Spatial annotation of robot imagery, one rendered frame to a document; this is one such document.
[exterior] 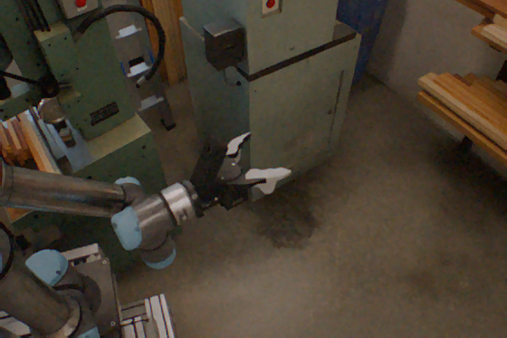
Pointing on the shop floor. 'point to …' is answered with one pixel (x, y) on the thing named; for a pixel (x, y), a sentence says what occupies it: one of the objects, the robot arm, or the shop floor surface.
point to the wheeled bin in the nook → (365, 1)
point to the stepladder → (131, 37)
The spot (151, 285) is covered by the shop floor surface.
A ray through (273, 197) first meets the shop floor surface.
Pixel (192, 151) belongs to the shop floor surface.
